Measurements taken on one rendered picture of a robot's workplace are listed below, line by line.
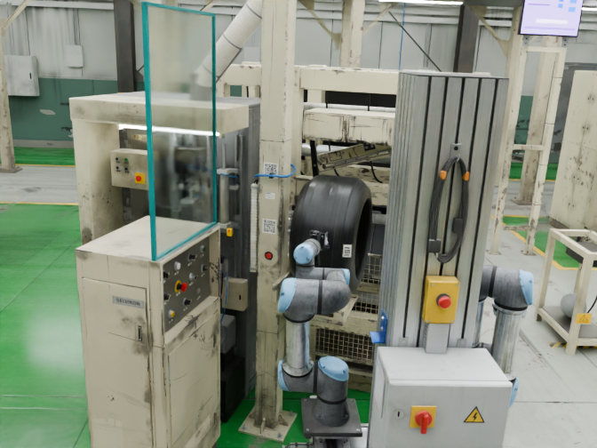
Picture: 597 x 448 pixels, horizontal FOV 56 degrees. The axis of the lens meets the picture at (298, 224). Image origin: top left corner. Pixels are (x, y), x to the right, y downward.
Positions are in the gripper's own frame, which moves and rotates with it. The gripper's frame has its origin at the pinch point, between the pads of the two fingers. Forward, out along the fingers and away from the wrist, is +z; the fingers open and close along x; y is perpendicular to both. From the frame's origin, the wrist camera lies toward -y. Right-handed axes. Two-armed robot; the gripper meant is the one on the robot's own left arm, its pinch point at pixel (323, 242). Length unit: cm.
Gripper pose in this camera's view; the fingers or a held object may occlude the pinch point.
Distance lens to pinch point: 258.7
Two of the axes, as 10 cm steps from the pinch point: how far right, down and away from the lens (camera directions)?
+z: 3.0, -1.7, 9.4
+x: -9.5, -1.3, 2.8
